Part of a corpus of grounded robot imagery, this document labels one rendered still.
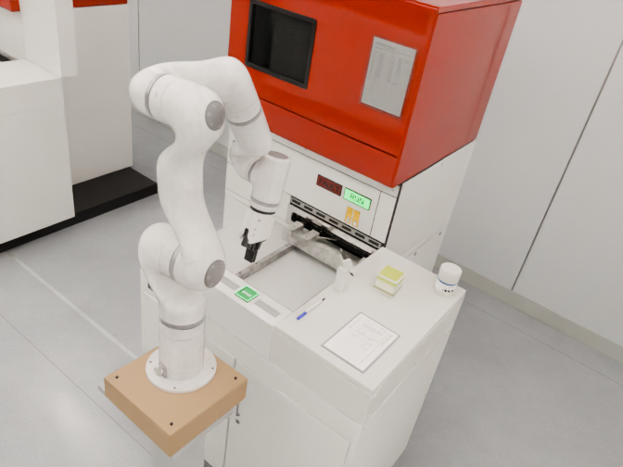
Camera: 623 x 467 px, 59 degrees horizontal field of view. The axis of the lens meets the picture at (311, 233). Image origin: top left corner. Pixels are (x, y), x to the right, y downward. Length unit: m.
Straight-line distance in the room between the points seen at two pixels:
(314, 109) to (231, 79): 0.80
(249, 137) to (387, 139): 0.64
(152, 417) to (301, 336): 0.46
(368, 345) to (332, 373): 0.14
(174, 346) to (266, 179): 0.50
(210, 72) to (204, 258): 0.41
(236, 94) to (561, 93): 2.25
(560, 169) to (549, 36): 0.70
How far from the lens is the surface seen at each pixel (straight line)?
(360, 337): 1.66
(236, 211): 2.52
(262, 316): 1.67
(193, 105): 1.11
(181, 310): 1.41
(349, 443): 1.72
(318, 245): 2.16
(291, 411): 1.80
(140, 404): 1.52
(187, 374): 1.55
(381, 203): 2.02
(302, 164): 2.17
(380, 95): 1.85
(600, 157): 3.27
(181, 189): 1.23
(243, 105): 1.30
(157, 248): 1.36
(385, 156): 1.89
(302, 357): 1.63
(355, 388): 1.56
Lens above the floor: 2.08
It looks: 33 degrees down
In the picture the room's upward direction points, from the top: 10 degrees clockwise
